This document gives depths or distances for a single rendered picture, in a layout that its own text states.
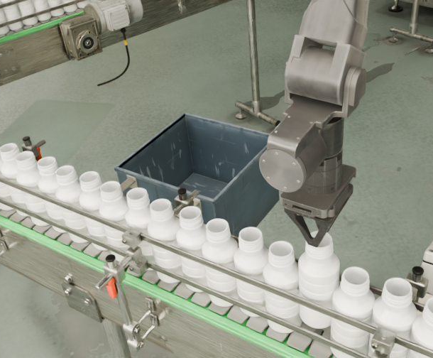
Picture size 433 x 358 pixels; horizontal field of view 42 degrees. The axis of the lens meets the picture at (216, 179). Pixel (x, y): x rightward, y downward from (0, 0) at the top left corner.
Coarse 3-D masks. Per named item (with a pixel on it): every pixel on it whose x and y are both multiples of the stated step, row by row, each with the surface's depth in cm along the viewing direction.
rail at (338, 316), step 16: (32, 192) 112; (16, 208) 120; (112, 224) 101; (96, 240) 108; (144, 240) 98; (192, 256) 93; (160, 272) 101; (224, 272) 90; (208, 288) 95; (272, 288) 85; (240, 304) 92; (304, 304) 83; (416, 304) 80; (272, 320) 90; (352, 320) 79; (320, 336) 85; (352, 352) 83; (432, 352) 73
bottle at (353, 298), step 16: (352, 272) 80; (336, 288) 83; (352, 288) 78; (368, 288) 79; (336, 304) 80; (352, 304) 79; (368, 304) 79; (336, 320) 82; (368, 320) 81; (336, 336) 84; (352, 336) 82; (368, 336) 83; (336, 352) 86
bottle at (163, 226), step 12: (156, 204) 97; (168, 204) 97; (156, 216) 95; (168, 216) 96; (156, 228) 96; (168, 228) 96; (168, 240) 96; (156, 252) 99; (168, 252) 98; (156, 264) 102; (168, 264) 100; (180, 264) 101; (168, 276) 102
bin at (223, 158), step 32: (192, 128) 166; (224, 128) 159; (128, 160) 149; (160, 160) 161; (192, 160) 174; (224, 160) 166; (256, 160) 143; (160, 192) 140; (224, 192) 133; (256, 192) 149; (256, 224) 154
